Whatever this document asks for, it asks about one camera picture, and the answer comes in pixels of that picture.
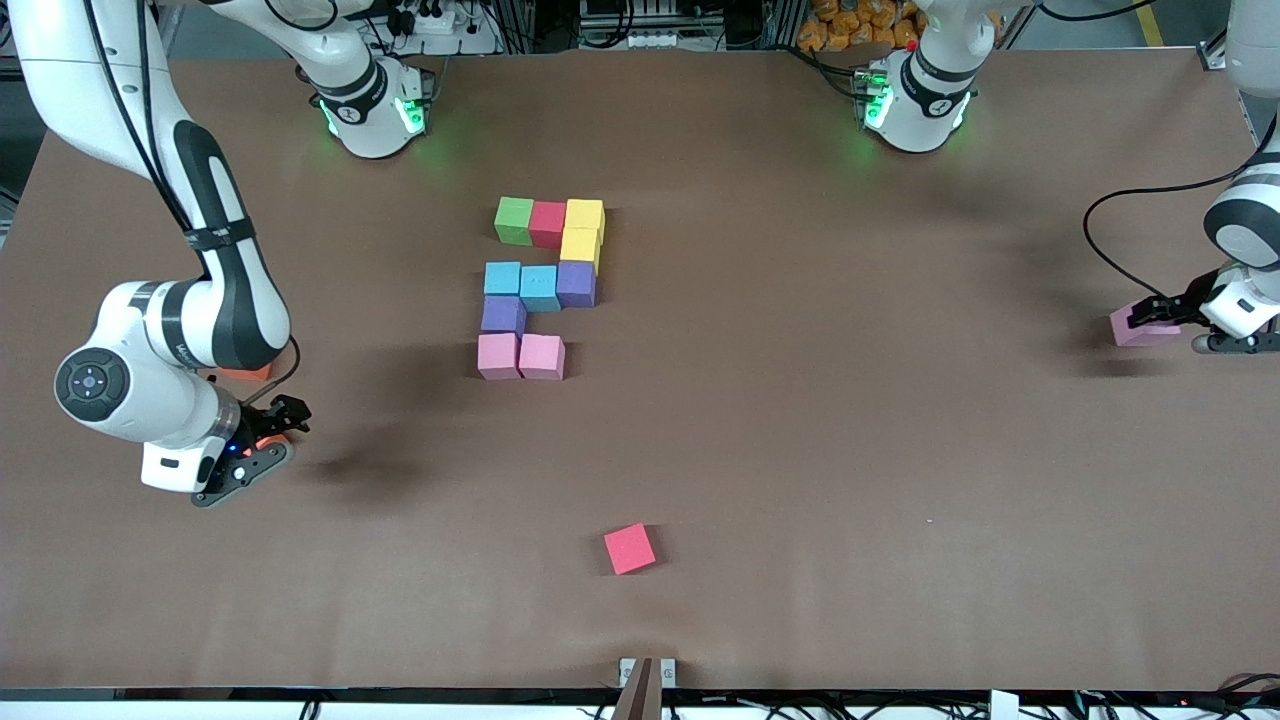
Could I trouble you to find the pink foam cube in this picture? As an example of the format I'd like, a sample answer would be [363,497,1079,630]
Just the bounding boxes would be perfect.
[477,332,522,381]
[1109,303,1184,348]
[519,334,567,382]

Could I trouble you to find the purple foam cube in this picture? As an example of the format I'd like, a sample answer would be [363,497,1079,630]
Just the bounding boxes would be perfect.
[480,296,528,336]
[555,261,598,309]

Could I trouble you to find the green foam cube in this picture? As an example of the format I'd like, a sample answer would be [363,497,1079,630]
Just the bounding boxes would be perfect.
[494,196,537,248]

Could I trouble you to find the red foam cube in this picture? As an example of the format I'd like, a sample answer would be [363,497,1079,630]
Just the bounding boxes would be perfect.
[603,523,658,576]
[529,201,570,250]

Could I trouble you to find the brown table cover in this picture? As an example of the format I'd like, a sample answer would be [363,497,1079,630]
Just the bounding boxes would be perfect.
[0,48,1280,693]

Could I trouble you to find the white power strip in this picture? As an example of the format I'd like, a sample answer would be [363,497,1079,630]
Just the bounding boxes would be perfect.
[372,0,501,56]

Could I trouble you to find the orange snack bag pile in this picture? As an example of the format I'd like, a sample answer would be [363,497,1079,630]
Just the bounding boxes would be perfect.
[797,0,926,53]

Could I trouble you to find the grey electronics rack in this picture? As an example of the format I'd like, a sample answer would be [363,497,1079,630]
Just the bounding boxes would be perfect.
[578,0,731,51]

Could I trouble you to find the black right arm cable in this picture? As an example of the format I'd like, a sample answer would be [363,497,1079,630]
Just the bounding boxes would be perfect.
[80,0,301,401]

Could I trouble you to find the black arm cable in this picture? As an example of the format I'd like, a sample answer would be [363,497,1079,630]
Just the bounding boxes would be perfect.
[1084,172,1256,301]
[80,0,301,401]

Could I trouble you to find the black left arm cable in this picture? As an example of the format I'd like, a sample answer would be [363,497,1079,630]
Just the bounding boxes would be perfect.
[1084,172,1256,301]

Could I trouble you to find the brown camera pole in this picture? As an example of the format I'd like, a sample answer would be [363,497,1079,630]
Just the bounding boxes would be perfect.
[610,657,666,720]

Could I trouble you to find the small metal bracket plate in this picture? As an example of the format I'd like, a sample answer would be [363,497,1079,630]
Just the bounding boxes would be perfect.
[618,657,678,691]

